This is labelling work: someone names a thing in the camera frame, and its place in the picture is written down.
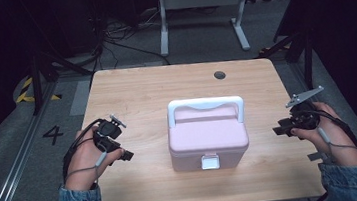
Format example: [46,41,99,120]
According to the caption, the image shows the black table grommet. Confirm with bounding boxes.
[213,69,228,82]

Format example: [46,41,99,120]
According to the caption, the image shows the person's right hand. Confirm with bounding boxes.
[287,97,357,174]

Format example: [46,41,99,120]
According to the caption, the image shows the grey cable of right gripper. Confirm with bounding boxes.
[304,123,357,164]

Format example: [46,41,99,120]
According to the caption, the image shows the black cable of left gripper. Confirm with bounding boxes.
[56,118,109,186]

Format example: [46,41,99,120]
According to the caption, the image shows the metal floor rail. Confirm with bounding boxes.
[0,82,71,201]

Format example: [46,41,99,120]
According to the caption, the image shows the grey cable of gripper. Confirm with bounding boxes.
[304,123,357,164]
[62,150,112,189]

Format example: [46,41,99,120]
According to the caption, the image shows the person's left hand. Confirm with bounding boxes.
[58,122,130,195]

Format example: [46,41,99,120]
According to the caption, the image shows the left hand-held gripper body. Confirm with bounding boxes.
[91,112,130,155]

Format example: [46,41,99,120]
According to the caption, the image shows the black tripod stand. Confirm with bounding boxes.
[23,38,99,118]
[253,27,321,96]

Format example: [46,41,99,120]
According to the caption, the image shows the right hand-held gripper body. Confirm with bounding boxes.
[283,85,329,134]

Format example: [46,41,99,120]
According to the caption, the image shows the yellow black floor tape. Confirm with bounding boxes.
[12,74,64,106]

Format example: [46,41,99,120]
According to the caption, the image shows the pink storage box white handle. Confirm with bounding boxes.
[164,93,253,176]

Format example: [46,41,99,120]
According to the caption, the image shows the bundle of black floor cables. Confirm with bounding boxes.
[85,10,171,74]

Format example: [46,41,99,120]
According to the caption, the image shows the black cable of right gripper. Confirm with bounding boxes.
[312,104,357,154]

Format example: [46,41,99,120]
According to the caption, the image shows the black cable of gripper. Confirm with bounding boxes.
[56,118,109,186]
[312,104,357,154]

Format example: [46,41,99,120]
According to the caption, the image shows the grey cable of left gripper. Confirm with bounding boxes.
[62,150,112,189]

